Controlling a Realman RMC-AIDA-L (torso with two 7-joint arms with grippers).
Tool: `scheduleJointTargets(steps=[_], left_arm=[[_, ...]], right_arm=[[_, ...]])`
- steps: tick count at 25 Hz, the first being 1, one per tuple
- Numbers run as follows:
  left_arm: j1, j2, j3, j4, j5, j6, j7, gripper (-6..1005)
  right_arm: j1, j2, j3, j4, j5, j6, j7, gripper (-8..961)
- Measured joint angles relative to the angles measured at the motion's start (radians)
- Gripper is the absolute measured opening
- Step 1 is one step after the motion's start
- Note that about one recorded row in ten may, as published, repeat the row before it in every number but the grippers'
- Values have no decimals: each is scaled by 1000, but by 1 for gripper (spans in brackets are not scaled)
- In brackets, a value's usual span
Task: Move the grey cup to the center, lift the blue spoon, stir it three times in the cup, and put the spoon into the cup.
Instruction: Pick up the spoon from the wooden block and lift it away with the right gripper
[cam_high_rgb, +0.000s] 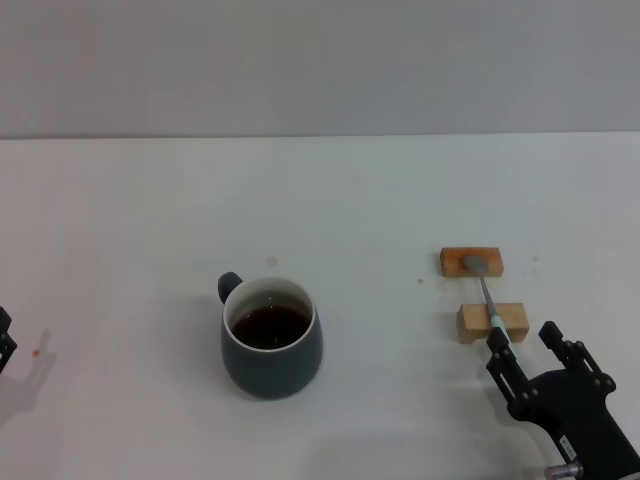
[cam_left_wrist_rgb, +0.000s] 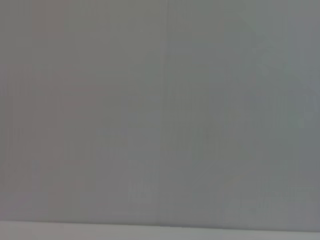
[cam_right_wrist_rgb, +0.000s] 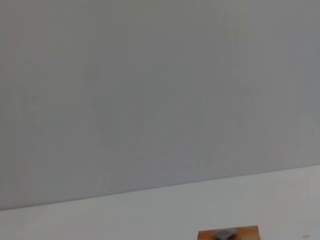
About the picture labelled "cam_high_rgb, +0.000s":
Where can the pale notched wooden block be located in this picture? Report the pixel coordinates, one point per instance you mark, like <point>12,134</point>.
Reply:
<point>472,322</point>

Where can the dark brown coffee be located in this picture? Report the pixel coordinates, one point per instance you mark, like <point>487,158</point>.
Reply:
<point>270,325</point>

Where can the dark grey ceramic cup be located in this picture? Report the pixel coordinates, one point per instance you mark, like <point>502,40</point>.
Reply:
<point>272,370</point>

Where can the orange stained wooden block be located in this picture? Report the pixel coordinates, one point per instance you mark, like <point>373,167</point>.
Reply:
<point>452,265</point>

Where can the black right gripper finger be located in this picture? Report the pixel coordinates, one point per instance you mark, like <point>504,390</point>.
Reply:
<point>580,357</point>
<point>507,370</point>

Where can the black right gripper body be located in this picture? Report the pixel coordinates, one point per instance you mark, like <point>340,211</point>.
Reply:
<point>575,415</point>

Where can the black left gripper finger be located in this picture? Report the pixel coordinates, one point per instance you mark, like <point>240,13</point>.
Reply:
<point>5,345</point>

